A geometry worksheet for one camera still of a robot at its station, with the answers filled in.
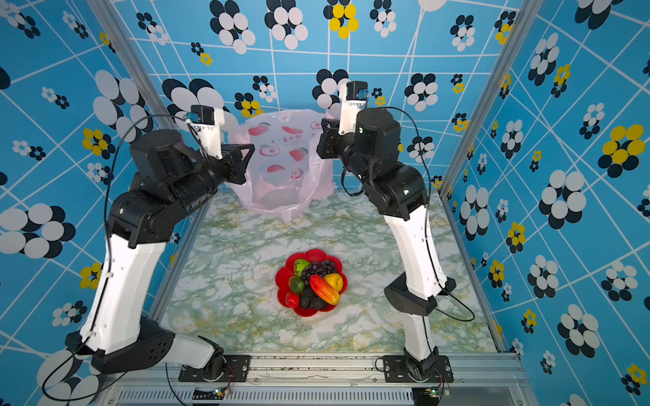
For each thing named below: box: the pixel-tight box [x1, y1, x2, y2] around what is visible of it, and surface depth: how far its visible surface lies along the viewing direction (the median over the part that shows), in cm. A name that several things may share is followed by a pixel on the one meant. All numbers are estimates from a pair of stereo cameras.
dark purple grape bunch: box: [301, 259, 337, 287], surface depth 88 cm
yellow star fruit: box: [324, 273, 344, 294], surface depth 87 cm
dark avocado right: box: [308, 290, 329, 310], surface depth 82 cm
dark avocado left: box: [300, 289, 314, 309], surface depth 84 cm
